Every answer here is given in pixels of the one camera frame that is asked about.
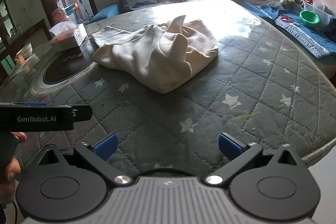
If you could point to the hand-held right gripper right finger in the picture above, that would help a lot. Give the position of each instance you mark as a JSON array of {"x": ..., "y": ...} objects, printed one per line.
[{"x": 228, "y": 147}]

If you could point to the patterned tissue box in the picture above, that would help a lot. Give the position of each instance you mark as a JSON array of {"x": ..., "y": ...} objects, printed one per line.
[{"x": 76, "y": 36}]

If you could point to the person's left hand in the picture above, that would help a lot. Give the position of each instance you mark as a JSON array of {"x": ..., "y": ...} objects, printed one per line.
[{"x": 14, "y": 170}]

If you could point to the blue crate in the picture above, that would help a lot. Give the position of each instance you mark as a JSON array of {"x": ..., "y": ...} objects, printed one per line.
[{"x": 70, "y": 10}]

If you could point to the blue blanket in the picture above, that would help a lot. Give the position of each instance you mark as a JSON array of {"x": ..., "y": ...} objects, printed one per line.
[{"x": 315, "y": 40}]

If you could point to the teal box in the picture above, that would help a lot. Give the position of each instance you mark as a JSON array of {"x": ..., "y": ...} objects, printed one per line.
[{"x": 6, "y": 64}]

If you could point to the clear plastic container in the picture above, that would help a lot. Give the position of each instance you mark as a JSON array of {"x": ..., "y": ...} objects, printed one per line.
[{"x": 324, "y": 12}]

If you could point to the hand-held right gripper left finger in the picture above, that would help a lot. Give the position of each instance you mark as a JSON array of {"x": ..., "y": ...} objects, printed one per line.
[{"x": 106, "y": 147}]

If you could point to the red scissors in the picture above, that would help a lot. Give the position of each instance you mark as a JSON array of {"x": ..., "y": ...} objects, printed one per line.
[{"x": 286, "y": 18}]

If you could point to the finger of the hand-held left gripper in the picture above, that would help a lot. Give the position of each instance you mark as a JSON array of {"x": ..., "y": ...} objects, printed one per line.
[{"x": 84, "y": 112}]

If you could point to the green bowl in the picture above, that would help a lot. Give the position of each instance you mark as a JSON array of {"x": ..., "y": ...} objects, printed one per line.
[{"x": 309, "y": 19}]

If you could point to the white bowl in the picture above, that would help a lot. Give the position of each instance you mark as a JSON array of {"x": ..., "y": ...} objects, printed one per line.
[{"x": 27, "y": 48}]

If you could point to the cream sweater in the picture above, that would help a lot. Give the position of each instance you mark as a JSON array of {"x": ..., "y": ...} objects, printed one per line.
[{"x": 157, "y": 56}]

